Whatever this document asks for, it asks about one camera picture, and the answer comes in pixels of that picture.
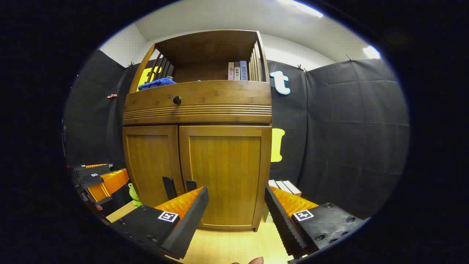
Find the green frog toy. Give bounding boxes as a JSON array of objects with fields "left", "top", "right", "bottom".
[{"left": 128, "top": 183, "right": 143, "bottom": 208}]

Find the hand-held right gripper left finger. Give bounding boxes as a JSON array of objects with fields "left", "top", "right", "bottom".
[{"left": 109, "top": 186, "right": 209, "bottom": 260}]

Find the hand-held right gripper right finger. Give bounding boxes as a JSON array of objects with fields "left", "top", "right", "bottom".
[{"left": 265, "top": 185, "right": 367, "bottom": 259}]

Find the ceiling light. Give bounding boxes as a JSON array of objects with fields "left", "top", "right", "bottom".
[
  {"left": 278, "top": 0, "right": 325, "bottom": 18},
  {"left": 363, "top": 45, "right": 381, "bottom": 59}
]

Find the wooden drawer with black knob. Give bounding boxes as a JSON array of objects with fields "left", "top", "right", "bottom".
[{"left": 123, "top": 80, "right": 272, "bottom": 126}]

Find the wooden double-door shoe cabinet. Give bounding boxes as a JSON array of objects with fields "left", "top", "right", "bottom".
[{"left": 122, "top": 29, "right": 273, "bottom": 232}]

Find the blue cloth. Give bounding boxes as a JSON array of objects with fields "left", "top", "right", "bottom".
[{"left": 137, "top": 77, "right": 177, "bottom": 91}]

